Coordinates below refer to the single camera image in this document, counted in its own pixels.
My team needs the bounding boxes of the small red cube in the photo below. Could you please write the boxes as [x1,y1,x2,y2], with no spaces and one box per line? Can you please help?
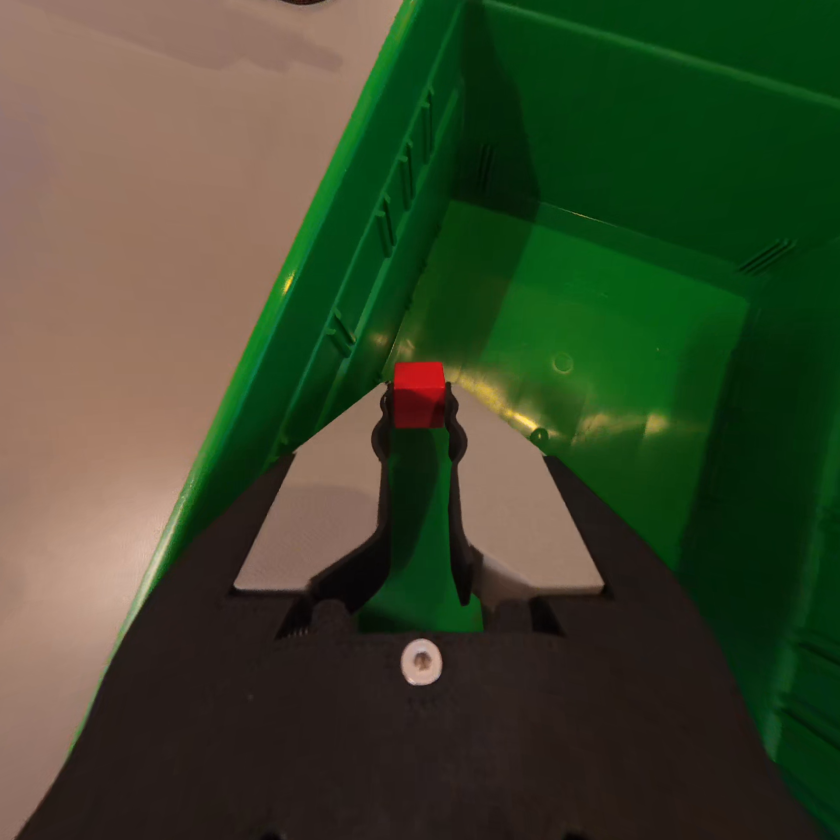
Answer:
[392,361,448,430]

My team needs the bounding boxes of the green plastic bin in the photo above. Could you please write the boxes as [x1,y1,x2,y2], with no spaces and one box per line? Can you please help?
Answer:
[66,0,840,840]

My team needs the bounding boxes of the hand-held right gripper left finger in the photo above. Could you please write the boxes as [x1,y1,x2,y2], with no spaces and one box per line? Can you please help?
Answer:
[233,384,395,614]

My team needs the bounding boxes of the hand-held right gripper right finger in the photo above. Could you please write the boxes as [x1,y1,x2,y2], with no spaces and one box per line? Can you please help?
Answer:
[445,382,606,608]

